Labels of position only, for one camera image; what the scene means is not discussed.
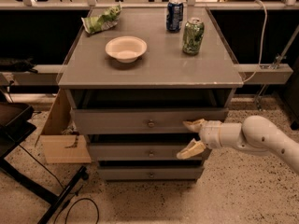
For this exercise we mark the green chip bag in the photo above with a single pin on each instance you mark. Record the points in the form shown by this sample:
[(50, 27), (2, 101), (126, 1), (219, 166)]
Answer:
[(107, 20)]

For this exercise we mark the white paper bowl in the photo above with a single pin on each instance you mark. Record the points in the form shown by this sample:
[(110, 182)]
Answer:
[(126, 49)]

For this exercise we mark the green soda can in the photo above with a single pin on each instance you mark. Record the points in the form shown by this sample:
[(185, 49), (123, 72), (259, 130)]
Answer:
[(193, 35)]

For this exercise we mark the blue soda can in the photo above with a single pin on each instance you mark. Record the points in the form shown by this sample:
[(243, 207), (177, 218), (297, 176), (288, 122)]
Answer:
[(174, 16)]

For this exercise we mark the grey middle drawer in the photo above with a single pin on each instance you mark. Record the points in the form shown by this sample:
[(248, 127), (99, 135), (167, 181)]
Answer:
[(138, 147)]

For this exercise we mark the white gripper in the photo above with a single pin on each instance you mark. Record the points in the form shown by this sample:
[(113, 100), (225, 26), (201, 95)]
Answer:
[(209, 134)]

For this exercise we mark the grey bottom drawer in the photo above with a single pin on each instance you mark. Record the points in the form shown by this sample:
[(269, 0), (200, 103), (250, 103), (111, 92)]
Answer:
[(150, 170)]

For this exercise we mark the grey drawer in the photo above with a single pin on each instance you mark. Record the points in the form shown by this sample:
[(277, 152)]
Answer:
[(141, 120), (150, 170), (138, 147)]

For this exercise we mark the grey top drawer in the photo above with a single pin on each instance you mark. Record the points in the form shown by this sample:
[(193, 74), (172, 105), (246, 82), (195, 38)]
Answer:
[(141, 120)]

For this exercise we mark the black stand base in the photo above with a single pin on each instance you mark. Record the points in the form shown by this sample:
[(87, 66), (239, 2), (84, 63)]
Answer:
[(14, 129)]

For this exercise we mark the cardboard box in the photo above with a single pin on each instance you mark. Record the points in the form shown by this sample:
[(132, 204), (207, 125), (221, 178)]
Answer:
[(60, 138)]

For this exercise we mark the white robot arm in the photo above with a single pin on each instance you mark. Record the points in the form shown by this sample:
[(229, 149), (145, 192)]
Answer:
[(256, 136)]

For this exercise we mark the grey drawer cabinet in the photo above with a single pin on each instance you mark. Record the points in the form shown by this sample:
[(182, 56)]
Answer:
[(163, 77)]

